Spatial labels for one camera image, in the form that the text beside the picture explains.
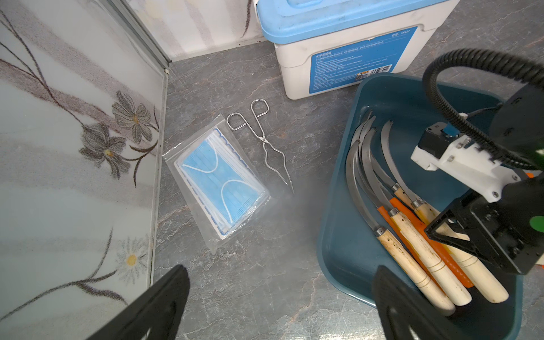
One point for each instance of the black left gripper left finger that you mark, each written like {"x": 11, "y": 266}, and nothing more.
{"x": 156, "y": 314}

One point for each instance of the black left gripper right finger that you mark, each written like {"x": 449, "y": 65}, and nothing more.
{"x": 405, "y": 314}

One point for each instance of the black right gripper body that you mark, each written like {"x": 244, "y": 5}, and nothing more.
{"x": 507, "y": 233}

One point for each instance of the wooden handle sickle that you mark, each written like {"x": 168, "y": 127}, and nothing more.
{"x": 484, "y": 281}
{"x": 392, "y": 245}
{"x": 445, "y": 278}
{"x": 379, "y": 171}

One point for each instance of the orange handle sickle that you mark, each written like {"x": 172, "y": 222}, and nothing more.
{"x": 399, "y": 233}
{"x": 438, "y": 248}

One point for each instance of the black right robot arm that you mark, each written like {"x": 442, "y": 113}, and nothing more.
{"x": 515, "y": 135}

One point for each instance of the teal plastic tray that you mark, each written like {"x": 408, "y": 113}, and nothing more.
{"x": 348, "y": 252}

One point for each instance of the bagged blue face masks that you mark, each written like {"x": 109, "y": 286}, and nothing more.
{"x": 220, "y": 185}

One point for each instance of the white box with blue lid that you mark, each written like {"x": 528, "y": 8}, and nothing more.
{"x": 326, "y": 45}

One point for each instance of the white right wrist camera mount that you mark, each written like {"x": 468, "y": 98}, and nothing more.
{"x": 466, "y": 161}

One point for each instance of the metal wire tongs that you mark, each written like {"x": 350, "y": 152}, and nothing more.
{"x": 261, "y": 136}

